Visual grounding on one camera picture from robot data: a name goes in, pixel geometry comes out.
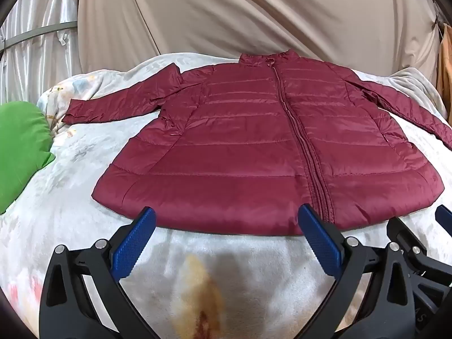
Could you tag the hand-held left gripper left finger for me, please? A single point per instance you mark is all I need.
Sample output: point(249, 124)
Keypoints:
point(136, 242)

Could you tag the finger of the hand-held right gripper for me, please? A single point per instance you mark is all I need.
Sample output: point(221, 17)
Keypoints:
point(443, 216)
point(404, 235)

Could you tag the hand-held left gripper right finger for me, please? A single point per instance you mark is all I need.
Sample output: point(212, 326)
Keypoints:
point(319, 238)

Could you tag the maroon puffer jacket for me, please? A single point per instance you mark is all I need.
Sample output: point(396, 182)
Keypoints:
point(247, 141)

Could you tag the white floral printed blanket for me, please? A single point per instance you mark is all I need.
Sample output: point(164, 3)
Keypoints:
point(70, 183)

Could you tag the orange hanging garment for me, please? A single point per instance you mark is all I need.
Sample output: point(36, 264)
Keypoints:
point(445, 63)

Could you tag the beige hanging sheet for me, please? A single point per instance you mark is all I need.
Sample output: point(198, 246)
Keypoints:
point(229, 14)

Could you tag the silver white curtain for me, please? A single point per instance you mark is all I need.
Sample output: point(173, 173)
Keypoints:
point(39, 7)

